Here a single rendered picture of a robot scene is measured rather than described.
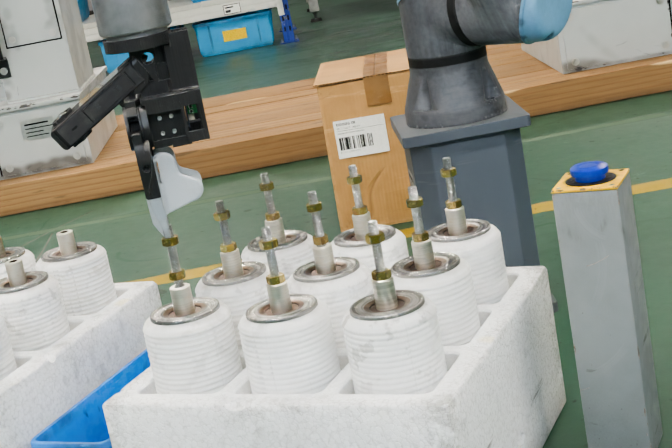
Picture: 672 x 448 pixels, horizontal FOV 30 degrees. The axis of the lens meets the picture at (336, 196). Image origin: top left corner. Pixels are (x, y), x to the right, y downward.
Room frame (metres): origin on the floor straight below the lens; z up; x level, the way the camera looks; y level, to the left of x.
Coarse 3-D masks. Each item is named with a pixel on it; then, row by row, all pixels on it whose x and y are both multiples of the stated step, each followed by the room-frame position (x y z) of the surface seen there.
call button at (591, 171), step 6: (582, 162) 1.30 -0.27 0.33; (588, 162) 1.29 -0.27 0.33; (594, 162) 1.29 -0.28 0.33; (600, 162) 1.29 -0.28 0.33; (570, 168) 1.29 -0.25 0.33; (576, 168) 1.28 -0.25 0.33; (582, 168) 1.27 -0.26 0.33; (588, 168) 1.27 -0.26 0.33; (594, 168) 1.27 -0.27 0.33; (600, 168) 1.27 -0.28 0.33; (606, 168) 1.27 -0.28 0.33; (570, 174) 1.29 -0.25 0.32; (576, 174) 1.27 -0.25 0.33; (582, 174) 1.27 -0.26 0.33; (588, 174) 1.26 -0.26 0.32; (594, 174) 1.26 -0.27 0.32; (600, 174) 1.26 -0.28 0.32; (576, 180) 1.28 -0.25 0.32; (582, 180) 1.27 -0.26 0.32; (588, 180) 1.27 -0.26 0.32; (594, 180) 1.27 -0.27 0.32
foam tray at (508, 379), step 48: (528, 288) 1.36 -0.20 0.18; (480, 336) 1.24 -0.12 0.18; (528, 336) 1.33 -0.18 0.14; (144, 384) 1.28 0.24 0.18; (240, 384) 1.23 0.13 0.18; (336, 384) 1.18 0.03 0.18; (480, 384) 1.17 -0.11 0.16; (528, 384) 1.30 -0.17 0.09; (144, 432) 1.23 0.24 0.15; (192, 432) 1.20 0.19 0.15; (240, 432) 1.18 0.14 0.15; (288, 432) 1.15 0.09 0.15; (336, 432) 1.13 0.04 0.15; (384, 432) 1.11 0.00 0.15; (432, 432) 1.09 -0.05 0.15; (480, 432) 1.15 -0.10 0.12; (528, 432) 1.28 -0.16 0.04
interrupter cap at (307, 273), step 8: (344, 256) 1.37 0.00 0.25; (304, 264) 1.37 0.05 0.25; (312, 264) 1.36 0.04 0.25; (336, 264) 1.35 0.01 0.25; (344, 264) 1.34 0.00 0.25; (352, 264) 1.34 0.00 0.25; (296, 272) 1.34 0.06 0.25; (304, 272) 1.34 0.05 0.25; (312, 272) 1.34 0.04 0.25; (336, 272) 1.32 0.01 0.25; (344, 272) 1.31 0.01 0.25; (352, 272) 1.32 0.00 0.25; (296, 280) 1.32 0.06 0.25; (304, 280) 1.31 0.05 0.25; (312, 280) 1.31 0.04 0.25; (320, 280) 1.30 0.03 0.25; (328, 280) 1.30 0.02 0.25
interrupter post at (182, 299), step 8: (176, 288) 1.28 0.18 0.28; (184, 288) 1.28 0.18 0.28; (176, 296) 1.28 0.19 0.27; (184, 296) 1.28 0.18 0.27; (176, 304) 1.28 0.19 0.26; (184, 304) 1.27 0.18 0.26; (192, 304) 1.28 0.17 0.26; (176, 312) 1.28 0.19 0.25; (184, 312) 1.27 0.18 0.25; (192, 312) 1.28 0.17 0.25
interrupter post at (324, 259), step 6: (324, 246) 1.33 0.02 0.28; (330, 246) 1.33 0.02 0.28; (318, 252) 1.33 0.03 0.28; (324, 252) 1.33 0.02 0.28; (330, 252) 1.33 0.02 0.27; (318, 258) 1.33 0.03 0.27; (324, 258) 1.33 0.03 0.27; (330, 258) 1.33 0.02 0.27; (318, 264) 1.33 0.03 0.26; (324, 264) 1.33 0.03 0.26; (330, 264) 1.33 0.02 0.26; (318, 270) 1.33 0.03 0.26; (324, 270) 1.33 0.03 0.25; (330, 270) 1.33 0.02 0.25
